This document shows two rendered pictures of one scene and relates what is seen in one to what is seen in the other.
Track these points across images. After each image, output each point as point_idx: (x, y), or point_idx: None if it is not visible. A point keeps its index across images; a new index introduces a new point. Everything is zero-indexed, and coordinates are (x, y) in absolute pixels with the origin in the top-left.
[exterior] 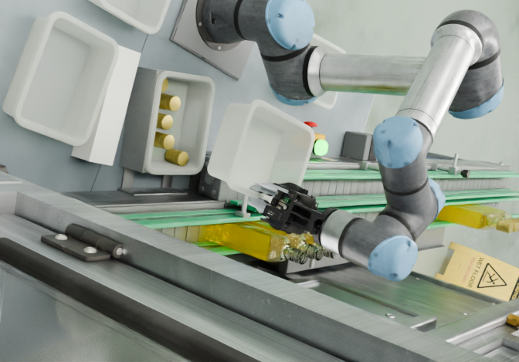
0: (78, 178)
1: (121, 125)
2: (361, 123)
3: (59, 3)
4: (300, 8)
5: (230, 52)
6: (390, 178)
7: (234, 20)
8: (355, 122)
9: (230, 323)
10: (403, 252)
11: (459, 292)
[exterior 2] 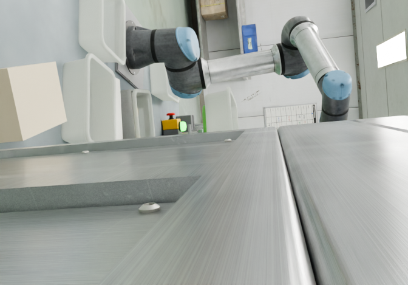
0: None
1: (122, 132)
2: (178, 110)
3: (70, 51)
4: (193, 34)
5: (137, 75)
6: (337, 106)
7: (151, 50)
8: (176, 110)
9: None
10: None
11: None
